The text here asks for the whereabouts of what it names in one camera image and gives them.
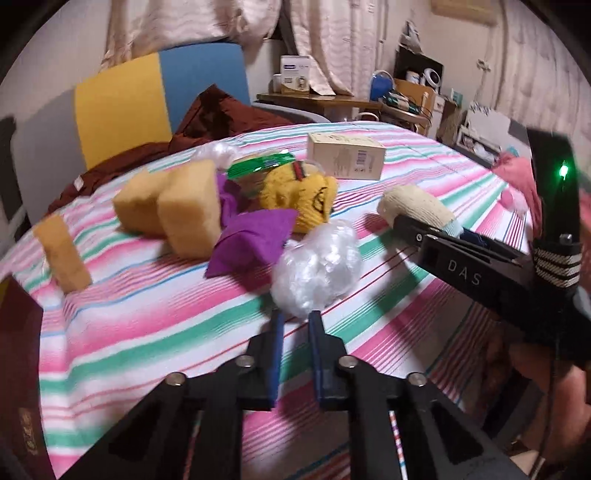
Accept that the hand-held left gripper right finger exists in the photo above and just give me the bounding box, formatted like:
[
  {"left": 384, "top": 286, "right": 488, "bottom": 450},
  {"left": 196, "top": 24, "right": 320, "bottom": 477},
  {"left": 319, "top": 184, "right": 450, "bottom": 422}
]
[{"left": 308, "top": 310, "right": 522, "bottom": 480}]

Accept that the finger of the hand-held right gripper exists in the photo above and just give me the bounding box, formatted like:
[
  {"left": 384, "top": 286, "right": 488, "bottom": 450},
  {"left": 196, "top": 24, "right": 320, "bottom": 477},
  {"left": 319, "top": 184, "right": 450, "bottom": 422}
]
[
  {"left": 459, "top": 227, "right": 532, "bottom": 265},
  {"left": 392, "top": 215, "right": 462, "bottom": 245}
]

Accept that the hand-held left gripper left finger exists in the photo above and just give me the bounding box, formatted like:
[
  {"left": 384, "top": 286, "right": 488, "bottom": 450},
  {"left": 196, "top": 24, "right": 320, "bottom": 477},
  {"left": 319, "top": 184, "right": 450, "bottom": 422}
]
[{"left": 60, "top": 308, "right": 284, "bottom": 480}]

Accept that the cream sock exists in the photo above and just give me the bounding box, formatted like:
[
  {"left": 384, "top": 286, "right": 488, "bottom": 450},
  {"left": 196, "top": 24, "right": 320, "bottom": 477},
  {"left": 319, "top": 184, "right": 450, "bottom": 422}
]
[{"left": 378, "top": 185, "right": 462, "bottom": 237}]

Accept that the large clear plastic bag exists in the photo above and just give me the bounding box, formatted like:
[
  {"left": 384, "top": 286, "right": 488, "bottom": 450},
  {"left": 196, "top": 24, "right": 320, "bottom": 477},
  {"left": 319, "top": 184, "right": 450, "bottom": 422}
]
[{"left": 270, "top": 219, "right": 363, "bottom": 319}]

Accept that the green cracker packet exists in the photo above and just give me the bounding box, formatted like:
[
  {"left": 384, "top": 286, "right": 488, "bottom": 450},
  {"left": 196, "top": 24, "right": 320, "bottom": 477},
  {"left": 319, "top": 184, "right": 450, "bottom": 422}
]
[{"left": 226, "top": 152, "right": 296, "bottom": 195}]

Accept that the person's right hand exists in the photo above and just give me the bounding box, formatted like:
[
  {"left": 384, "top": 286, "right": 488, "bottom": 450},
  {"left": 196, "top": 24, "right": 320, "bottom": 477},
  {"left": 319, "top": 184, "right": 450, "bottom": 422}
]
[{"left": 510, "top": 353, "right": 591, "bottom": 462}]

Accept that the pink white fabric item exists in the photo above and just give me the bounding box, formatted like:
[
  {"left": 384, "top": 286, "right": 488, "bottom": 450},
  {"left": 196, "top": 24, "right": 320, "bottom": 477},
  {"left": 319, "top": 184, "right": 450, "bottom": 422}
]
[{"left": 501, "top": 189, "right": 531, "bottom": 219}]

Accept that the beige cardboard box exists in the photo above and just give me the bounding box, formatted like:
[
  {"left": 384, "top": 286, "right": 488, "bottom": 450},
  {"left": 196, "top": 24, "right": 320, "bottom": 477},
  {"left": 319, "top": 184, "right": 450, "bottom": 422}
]
[{"left": 307, "top": 132, "right": 386, "bottom": 181}]

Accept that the purple snack packet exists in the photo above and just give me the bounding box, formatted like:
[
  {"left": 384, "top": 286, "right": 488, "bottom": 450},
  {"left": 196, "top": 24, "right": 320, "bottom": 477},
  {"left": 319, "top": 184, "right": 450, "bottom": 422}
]
[
  {"left": 205, "top": 209, "right": 300, "bottom": 278},
  {"left": 218, "top": 178, "right": 254, "bottom": 229}
]

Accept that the white storage shelf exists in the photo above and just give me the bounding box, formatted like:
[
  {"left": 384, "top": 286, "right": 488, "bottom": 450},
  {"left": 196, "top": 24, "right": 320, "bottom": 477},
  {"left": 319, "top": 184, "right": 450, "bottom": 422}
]
[{"left": 455, "top": 108, "right": 502, "bottom": 162}]

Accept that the yellow plush toy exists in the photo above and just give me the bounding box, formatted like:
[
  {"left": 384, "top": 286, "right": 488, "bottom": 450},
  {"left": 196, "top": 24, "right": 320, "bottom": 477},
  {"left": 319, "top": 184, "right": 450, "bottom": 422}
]
[{"left": 259, "top": 161, "right": 339, "bottom": 234}]

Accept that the large yellow sponge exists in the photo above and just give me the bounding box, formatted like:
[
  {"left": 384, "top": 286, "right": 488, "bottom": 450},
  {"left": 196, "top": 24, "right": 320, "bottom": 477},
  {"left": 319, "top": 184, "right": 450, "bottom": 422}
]
[
  {"left": 113, "top": 168, "right": 181, "bottom": 238},
  {"left": 157, "top": 159, "right": 222, "bottom": 257}
]

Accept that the wooden desk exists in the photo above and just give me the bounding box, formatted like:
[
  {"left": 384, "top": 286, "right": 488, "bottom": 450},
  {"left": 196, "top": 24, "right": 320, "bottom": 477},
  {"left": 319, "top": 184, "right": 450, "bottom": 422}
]
[{"left": 256, "top": 92, "right": 430, "bottom": 125}]

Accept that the black panel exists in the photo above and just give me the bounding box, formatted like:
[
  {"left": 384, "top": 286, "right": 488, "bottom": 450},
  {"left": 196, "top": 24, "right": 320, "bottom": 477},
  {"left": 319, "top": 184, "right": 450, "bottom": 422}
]
[{"left": 394, "top": 46, "right": 444, "bottom": 85}]

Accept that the white blue product box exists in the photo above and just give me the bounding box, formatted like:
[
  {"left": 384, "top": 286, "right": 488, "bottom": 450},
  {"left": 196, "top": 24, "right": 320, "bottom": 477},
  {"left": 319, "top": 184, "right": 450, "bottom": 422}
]
[{"left": 280, "top": 55, "right": 312, "bottom": 95}]

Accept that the small crumpled clear plastic bag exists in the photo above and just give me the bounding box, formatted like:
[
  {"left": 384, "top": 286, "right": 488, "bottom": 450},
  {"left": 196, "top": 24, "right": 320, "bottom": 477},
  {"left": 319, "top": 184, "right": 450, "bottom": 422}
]
[{"left": 191, "top": 142, "right": 241, "bottom": 174}]

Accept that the patterned beige curtain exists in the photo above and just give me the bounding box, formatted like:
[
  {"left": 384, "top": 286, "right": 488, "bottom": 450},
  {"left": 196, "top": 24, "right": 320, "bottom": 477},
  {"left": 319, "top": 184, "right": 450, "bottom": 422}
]
[
  {"left": 108, "top": 0, "right": 282, "bottom": 70},
  {"left": 288, "top": 0, "right": 407, "bottom": 95}
]

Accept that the air conditioner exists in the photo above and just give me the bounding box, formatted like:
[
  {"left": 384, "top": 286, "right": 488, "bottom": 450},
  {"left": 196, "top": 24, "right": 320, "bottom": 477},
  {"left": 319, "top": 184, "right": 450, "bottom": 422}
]
[{"left": 431, "top": 0, "right": 499, "bottom": 24}]

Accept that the maroon cloth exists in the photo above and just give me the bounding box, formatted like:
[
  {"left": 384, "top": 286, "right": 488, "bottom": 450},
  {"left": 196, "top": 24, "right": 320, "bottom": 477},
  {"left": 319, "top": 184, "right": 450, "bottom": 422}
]
[{"left": 48, "top": 84, "right": 296, "bottom": 215}]

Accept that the small yellow sponge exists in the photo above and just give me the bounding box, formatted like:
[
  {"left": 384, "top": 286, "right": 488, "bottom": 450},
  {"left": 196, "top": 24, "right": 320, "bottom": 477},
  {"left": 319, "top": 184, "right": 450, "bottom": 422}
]
[{"left": 33, "top": 215, "right": 93, "bottom": 294}]

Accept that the grey yellow blue chair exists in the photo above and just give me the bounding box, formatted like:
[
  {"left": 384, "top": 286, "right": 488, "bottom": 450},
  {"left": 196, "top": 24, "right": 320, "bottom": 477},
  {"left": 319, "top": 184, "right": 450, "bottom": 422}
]
[{"left": 9, "top": 43, "right": 331, "bottom": 232}]

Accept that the black cable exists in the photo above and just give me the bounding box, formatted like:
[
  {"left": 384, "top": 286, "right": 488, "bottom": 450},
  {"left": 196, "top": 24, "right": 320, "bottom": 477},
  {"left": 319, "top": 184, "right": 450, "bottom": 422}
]
[{"left": 531, "top": 351, "right": 561, "bottom": 480}]

